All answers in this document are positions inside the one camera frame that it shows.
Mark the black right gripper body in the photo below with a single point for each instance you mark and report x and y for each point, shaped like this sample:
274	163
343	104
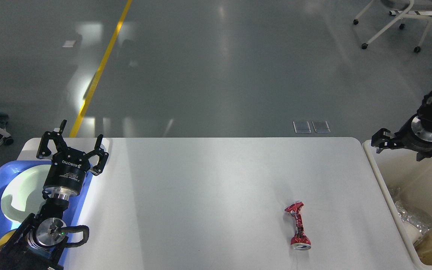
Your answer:
419	137

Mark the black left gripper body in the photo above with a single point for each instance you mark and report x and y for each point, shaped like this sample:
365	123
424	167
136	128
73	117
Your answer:
67	173

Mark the foil sheet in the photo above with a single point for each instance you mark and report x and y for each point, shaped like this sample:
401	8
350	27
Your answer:
414	216

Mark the dark grey mug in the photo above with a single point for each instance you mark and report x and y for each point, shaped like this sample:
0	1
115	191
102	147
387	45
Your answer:
5	238

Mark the crushed red soda can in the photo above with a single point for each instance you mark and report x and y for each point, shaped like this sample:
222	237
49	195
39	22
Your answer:
300	241

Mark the white paper cup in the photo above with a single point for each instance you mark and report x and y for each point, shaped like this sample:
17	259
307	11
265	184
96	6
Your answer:
414	233

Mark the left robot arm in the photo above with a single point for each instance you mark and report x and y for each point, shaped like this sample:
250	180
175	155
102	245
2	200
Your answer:
39	242

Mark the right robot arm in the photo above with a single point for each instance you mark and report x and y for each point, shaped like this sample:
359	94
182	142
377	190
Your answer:
425	109

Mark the beige waste bin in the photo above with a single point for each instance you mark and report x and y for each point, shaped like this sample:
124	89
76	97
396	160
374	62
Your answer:
399	168

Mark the floor outlet cover right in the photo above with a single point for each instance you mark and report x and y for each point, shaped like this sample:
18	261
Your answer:
321	127

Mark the floor outlet cover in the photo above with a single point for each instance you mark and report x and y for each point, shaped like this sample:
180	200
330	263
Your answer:
321	127
302	127

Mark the floor outlet cover left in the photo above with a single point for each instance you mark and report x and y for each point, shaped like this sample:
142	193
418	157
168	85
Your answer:
302	127

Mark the white office chair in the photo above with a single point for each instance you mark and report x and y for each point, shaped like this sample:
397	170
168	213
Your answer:
410	9

